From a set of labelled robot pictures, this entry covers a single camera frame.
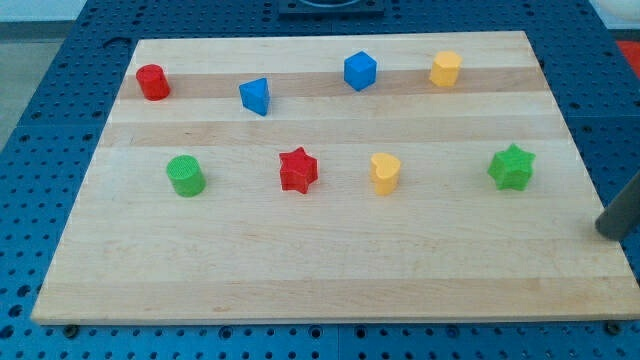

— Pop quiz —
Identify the red star block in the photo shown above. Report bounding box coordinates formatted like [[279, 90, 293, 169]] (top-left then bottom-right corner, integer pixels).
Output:
[[279, 146, 318, 194]]

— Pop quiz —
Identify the green star block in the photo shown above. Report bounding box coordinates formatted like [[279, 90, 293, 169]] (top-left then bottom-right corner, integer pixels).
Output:
[[487, 144, 536, 191]]

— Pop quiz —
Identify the yellow heart block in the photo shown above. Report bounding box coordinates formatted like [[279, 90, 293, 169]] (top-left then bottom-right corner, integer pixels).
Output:
[[370, 153, 402, 196]]

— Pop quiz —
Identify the wooden board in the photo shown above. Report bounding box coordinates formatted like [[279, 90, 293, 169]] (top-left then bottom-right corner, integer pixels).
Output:
[[31, 31, 639, 325]]

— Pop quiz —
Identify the blue triangle block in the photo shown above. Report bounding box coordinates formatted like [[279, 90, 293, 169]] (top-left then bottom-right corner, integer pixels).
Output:
[[239, 77, 270, 116]]

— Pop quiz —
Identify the blue cube block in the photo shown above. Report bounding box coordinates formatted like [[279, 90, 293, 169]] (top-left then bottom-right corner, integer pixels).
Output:
[[343, 51, 377, 91]]

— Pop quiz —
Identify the green cylinder block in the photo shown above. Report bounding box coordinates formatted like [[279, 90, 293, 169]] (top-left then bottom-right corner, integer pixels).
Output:
[[166, 155, 206, 197]]

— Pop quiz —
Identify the yellow hexagon block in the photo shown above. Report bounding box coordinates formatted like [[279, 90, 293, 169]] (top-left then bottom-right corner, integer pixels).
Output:
[[429, 51, 463, 87]]

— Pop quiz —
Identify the red cylinder block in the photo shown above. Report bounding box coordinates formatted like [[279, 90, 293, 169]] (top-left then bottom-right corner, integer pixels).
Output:
[[136, 64, 171, 101]]

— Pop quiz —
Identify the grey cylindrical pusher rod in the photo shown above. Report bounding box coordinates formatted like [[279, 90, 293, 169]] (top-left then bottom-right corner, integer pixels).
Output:
[[595, 173, 639, 241]]

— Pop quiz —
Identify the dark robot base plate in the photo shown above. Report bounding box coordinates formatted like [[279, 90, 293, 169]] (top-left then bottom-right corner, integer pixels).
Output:
[[275, 0, 385, 18]]

